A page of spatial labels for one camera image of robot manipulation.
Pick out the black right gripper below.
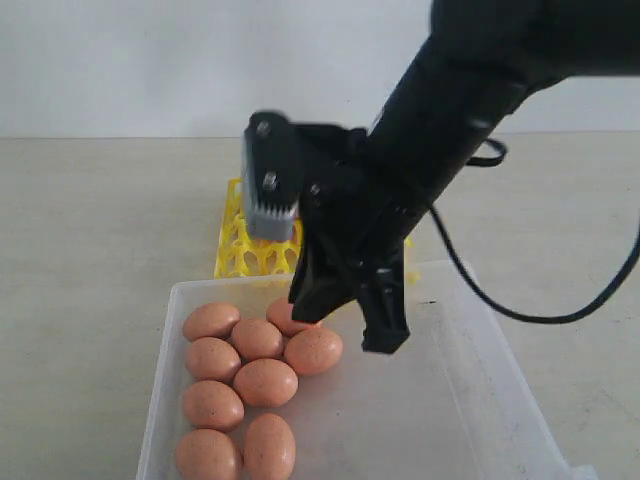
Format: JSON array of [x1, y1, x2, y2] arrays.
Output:
[[288, 123, 431, 354]]

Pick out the brown egg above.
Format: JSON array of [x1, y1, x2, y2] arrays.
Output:
[[181, 380, 245, 432], [182, 302, 241, 342], [233, 358, 299, 408], [266, 297, 322, 338], [284, 327, 343, 376], [231, 318, 284, 362], [243, 413, 296, 480], [185, 337, 241, 384], [175, 429, 243, 480]]

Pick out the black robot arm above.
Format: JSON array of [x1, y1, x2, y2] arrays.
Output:
[[289, 1, 639, 353]]

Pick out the yellow plastic egg tray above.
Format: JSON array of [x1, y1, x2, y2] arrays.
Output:
[[213, 178, 424, 286]]

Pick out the clear plastic bin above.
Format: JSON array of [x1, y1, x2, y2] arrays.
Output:
[[135, 259, 601, 480]]

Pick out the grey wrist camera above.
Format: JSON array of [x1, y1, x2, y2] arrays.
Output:
[[242, 110, 304, 242]]

